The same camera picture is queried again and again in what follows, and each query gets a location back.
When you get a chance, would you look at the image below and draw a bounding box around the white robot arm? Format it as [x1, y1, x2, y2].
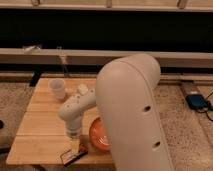
[59, 54, 174, 171]

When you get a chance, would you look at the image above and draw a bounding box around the orange plate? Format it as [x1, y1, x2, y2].
[89, 118, 110, 151]

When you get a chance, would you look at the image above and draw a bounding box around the small white object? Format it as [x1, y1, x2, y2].
[78, 84, 88, 95]

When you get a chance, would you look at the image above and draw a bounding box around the white paper cup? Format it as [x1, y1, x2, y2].
[48, 78, 66, 100]

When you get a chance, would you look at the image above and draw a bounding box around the blue device on floor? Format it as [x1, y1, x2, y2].
[185, 94, 208, 110]

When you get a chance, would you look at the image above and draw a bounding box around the black cable on floor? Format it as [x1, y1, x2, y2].
[199, 90, 213, 122]

